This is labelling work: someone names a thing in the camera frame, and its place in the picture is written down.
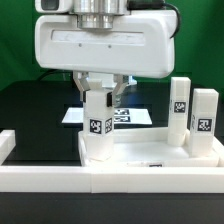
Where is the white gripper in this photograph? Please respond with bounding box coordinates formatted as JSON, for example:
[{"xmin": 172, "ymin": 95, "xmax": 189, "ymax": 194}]
[{"xmin": 35, "ymin": 10, "xmax": 176, "ymax": 107}]

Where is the white desk top tray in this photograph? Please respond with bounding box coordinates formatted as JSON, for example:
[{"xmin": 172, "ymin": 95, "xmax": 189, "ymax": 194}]
[{"xmin": 78, "ymin": 127, "xmax": 224, "ymax": 168}]

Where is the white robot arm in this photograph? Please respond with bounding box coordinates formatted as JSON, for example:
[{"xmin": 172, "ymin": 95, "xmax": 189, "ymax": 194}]
[{"xmin": 35, "ymin": 0, "xmax": 181, "ymax": 106}]

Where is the fiducial marker sheet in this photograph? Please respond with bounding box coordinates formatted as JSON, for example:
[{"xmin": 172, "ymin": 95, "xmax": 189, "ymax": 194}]
[{"xmin": 62, "ymin": 107, "xmax": 152, "ymax": 125}]

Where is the black cable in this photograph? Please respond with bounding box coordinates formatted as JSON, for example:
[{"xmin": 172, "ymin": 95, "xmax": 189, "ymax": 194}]
[{"xmin": 35, "ymin": 68, "xmax": 59, "ymax": 83}]

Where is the white U-shaped fence wall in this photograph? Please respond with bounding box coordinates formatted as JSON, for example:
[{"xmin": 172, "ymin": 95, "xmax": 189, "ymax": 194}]
[{"xmin": 0, "ymin": 130, "xmax": 224, "ymax": 193}]

